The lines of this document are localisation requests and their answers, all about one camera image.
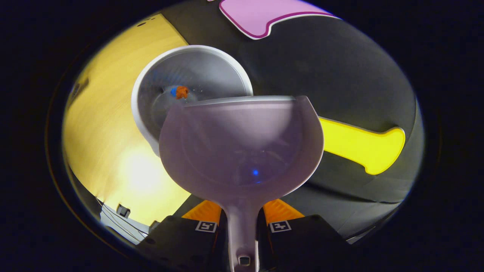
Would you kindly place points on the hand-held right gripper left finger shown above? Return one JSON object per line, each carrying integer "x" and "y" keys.
{"x": 181, "y": 241}

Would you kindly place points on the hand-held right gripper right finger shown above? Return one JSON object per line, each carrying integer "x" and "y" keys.
{"x": 302, "y": 241}

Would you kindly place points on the pink dustpan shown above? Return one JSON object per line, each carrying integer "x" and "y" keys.
{"x": 242, "y": 151}

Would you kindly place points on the orange paper scrap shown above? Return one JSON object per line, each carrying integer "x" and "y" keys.
{"x": 182, "y": 92}

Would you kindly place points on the white ribbed garbage bin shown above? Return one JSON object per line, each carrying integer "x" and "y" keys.
{"x": 211, "y": 71}

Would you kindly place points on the yellow wooden desktop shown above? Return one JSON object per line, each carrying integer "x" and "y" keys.
{"x": 106, "y": 124}

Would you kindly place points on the small dark box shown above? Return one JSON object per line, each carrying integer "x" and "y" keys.
{"x": 123, "y": 210}

